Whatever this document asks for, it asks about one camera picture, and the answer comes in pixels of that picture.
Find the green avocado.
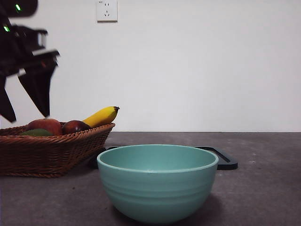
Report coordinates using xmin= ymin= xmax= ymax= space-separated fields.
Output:
xmin=19 ymin=128 xmax=54 ymax=137

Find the teal ceramic bowl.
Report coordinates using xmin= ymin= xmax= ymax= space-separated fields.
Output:
xmin=96 ymin=144 xmax=219 ymax=224

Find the red yellow apple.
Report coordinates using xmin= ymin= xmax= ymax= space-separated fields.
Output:
xmin=25 ymin=119 xmax=63 ymax=136

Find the dark red plum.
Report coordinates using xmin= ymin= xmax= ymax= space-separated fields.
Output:
xmin=61 ymin=120 xmax=92 ymax=135

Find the brown woven wicker basket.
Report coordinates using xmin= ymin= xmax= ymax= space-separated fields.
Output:
xmin=0 ymin=122 xmax=116 ymax=178

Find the yellow banana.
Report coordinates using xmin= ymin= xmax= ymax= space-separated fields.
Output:
xmin=82 ymin=106 xmax=121 ymax=129

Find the black rectangular tray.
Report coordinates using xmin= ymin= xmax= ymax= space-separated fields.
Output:
xmin=88 ymin=145 xmax=238 ymax=170

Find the white wall socket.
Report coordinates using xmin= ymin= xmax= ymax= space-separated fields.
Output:
xmin=97 ymin=0 xmax=119 ymax=24

